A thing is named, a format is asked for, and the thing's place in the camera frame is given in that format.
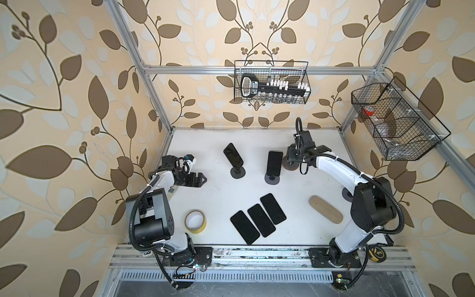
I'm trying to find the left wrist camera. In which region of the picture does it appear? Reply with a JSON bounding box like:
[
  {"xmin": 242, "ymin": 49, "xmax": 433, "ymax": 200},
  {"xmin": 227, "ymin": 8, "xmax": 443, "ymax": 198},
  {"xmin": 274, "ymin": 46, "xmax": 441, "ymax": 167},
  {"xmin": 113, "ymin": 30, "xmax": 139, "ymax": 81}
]
[{"xmin": 160, "ymin": 154, "xmax": 195, "ymax": 174}]

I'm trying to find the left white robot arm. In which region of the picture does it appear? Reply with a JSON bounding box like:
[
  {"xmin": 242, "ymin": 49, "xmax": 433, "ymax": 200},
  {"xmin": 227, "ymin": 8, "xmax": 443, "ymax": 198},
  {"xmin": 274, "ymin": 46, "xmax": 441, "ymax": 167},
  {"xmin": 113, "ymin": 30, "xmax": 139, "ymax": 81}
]
[{"xmin": 125, "ymin": 170, "xmax": 212, "ymax": 266}]

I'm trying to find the black phone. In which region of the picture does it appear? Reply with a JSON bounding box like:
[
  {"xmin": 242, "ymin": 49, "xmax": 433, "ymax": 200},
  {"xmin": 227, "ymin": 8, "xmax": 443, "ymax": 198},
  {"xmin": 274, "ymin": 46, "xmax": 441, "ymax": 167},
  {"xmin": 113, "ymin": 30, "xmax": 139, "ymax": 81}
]
[
  {"xmin": 223, "ymin": 143, "xmax": 244, "ymax": 171},
  {"xmin": 266, "ymin": 150, "xmax": 283, "ymax": 177},
  {"xmin": 230, "ymin": 210, "xmax": 261, "ymax": 245},
  {"xmin": 260, "ymin": 193, "xmax": 287, "ymax": 225},
  {"xmin": 247, "ymin": 204, "xmax": 276, "ymax": 238}
]

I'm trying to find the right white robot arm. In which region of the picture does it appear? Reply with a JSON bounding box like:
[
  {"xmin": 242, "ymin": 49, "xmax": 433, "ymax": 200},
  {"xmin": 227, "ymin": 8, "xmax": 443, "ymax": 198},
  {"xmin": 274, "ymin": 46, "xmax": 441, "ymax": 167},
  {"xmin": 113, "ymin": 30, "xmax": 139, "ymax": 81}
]
[{"xmin": 283, "ymin": 128, "xmax": 404, "ymax": 267}]

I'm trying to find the yellow black tape measure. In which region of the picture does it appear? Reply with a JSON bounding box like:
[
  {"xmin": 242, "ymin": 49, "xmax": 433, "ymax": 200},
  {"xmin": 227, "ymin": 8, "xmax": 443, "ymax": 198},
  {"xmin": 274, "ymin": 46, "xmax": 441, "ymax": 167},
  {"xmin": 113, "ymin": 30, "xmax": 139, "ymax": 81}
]
[{"xmin": 369, "ymin": 244, "xmax": 387, "ymax": 263}]

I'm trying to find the red cap plastic bottle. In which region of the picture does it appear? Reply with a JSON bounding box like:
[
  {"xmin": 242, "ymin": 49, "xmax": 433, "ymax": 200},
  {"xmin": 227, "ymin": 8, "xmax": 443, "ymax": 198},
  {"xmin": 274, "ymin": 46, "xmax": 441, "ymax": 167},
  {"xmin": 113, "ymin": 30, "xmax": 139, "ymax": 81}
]
[{"xmin": 362, "ymin": 105, "xmax": 385, "ymax": 131}]

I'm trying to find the brown cork oval pad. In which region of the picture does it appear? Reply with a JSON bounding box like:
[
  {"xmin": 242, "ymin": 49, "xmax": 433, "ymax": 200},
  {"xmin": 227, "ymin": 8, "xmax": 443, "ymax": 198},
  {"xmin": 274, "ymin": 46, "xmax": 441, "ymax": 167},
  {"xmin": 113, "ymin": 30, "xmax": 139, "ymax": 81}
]
[{"xmin": 309, "ymin": 196, "xmax": 344, "ymax": 225}]

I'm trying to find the phone stand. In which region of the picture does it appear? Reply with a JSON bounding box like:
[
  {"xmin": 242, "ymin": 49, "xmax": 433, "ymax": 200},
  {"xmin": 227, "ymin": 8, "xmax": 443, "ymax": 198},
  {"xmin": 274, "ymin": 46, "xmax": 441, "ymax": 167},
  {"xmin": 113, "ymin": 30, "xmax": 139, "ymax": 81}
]
[
  {"xmin": 341, "ymin": 188, "xmax": 353, "ymax": 203},
  {"xmin": 264, "ymin": 174, "xmax": 280, "ymax": 185},
  {"xmin": 282, "ymin": 155, "xmax": 299, "ymax": 171},
  {"xmin": 230, "ymin": 167, "xmax": 246, "ymax": 179}
]

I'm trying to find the back wire basket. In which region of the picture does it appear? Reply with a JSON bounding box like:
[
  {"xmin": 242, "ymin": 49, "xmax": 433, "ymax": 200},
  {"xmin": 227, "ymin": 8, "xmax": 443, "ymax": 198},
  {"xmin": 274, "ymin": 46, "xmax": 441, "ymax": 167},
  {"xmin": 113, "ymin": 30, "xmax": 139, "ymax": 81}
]
[{"xmin": 233, "ymin": 59, "xmax": 311, "ymax": 105}]

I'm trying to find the yellow tape roll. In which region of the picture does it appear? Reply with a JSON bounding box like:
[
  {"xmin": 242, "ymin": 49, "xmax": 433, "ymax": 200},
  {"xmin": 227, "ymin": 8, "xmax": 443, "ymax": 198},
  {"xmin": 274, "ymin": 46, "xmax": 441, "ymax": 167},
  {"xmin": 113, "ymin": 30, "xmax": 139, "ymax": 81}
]
[{"xmin": 184, "ymin": 210, "xmax": 207, "ymax": 234}]

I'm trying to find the side wire basket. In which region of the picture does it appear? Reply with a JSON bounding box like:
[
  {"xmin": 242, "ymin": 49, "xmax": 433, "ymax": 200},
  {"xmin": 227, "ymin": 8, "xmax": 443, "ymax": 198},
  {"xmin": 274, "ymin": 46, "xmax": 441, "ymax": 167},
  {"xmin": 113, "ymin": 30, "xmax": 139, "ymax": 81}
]
[{"xmin": 351, "ymin": 77, "xmax": 451, "ymax": 161}]

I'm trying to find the black handled tool in basket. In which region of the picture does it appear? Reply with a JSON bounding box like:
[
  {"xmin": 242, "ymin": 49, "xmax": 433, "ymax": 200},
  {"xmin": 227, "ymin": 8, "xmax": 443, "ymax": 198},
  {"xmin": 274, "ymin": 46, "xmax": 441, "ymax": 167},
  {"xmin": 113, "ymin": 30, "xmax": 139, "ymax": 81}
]
[{"xmin": 239, "ymin": 74, "xmax": 311, "ymax": 98}]

